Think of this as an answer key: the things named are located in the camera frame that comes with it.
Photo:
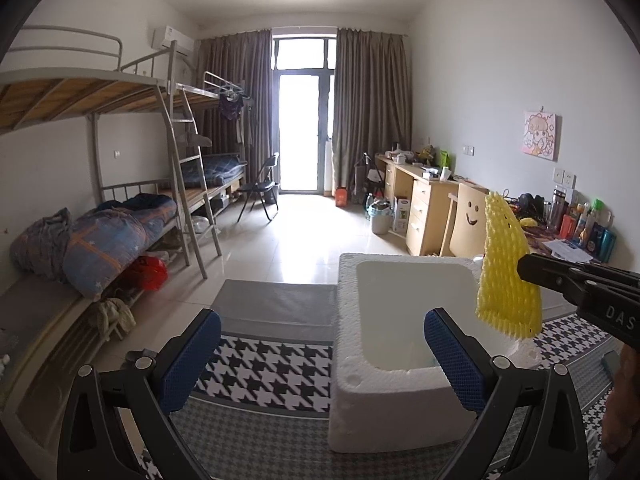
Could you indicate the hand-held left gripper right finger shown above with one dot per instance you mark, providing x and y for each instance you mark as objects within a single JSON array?
[{"x": 455, "y": 365}]

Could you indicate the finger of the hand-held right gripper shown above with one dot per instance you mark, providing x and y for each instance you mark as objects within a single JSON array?
[
  {"x": 560, "y": 266},
  {"x": 550, "y": 282}
]

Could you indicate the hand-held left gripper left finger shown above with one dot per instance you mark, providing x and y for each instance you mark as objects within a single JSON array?
[{"x": 192, "y": 355}]

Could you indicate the yellow foam fruit net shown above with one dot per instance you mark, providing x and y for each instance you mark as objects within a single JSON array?
[{"x": 505, "y": 270}]

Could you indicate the white foam box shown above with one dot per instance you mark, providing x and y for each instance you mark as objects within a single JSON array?
[{"x": 395, "y": 310}]

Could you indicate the person's right hand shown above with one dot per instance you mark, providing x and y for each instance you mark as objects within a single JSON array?
[{"x": 625, "y": 420}]

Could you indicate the printed papers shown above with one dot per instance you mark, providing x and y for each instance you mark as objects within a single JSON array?
[{"x": 567, "y": 250}]

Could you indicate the row of toiletry bottles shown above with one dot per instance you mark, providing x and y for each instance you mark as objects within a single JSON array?
[{"x": 585, "y": 230}]

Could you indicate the black smartphone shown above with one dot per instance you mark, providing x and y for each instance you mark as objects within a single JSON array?
[{"x": 610, "y": 364}]

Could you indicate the yellow banana-shaped object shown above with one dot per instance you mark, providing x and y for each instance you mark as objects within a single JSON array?
[{"x": 527, "y": 221}]

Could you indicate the black headphones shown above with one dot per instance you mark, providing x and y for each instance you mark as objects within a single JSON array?
[{"x": 531, "y": 205}]

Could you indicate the houndstooth tablecloth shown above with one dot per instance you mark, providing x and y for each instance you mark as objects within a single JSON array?
[{"x": 270, "y": 375}]

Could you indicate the beige cloth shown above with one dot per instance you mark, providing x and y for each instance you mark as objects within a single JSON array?
[{"x": 115, "y": 317}]

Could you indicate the red plastic bag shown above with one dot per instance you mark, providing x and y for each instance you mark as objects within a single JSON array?
[{"x": 150, "y": 272}]

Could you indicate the wooden chair with smiley face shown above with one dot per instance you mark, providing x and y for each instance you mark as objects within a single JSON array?
[{"x": 467, "y": 225}]

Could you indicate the blue plaid quilt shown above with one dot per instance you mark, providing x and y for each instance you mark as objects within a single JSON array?
[{"x": 115, "y": 245}]

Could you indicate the wooden desk with drawers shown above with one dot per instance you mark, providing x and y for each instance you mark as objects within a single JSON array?
[{"x": 425, "y": 200}]

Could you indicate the green packet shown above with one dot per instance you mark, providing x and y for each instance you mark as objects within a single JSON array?
[{"x": 444, "y": 157}]

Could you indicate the white and green carton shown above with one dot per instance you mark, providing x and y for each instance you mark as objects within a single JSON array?
[{"x": 402, "y": 215}]

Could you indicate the white waste bin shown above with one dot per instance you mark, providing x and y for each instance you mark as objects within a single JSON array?
[{"x": 381, "y": 217}]

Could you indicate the black folding chair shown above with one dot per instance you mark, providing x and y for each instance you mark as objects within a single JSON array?
[{"x": 260, "y": 187}]

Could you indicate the dark blue folded bedding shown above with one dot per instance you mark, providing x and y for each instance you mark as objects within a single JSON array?
[{"x": 215, "y": 167}]

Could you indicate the pile of small desk items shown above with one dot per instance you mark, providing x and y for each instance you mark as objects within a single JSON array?
[{"x": 405, "y": 155}]

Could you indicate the orange bucket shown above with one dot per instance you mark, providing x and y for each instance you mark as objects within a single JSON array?
[{"x": 341, "y": 198}]

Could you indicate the black folding stand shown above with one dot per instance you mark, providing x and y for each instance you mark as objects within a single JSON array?
[{"x": 367, "y": 175}]

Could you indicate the grey towel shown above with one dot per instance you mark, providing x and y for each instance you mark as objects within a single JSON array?
[{"x": 192, "y": 138}]

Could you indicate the metal bunk ladder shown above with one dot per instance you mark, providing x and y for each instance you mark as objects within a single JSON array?
[{"x": 182, "y": 120}]

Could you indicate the brown curtain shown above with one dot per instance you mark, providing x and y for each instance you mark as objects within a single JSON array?
[
  {"x": 372, "y": 110},
  {"x": 235, "y": 75}
]

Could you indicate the dark hanging clothes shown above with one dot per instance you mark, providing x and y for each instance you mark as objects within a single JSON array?
[{"x": 232, "y": 110}]

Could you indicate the glass balcony door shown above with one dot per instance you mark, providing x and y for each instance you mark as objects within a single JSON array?
[{"x": 302, "y": 130}]

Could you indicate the metal bunk bed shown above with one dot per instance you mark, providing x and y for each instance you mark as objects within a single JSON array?
[
  {"x": 220, "y": 90},
  {"x": 60, "y": 95}
]

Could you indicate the white air conditioner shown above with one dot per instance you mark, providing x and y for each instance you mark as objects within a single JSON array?
[{"x": 172, "y": 40}]

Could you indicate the white double wall socket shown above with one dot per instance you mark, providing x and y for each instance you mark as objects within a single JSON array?
[{"x": 564, "y": 177}]

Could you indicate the pink cartoon wall picture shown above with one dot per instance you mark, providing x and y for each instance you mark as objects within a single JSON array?
[{"x": 540, "y": 135}]

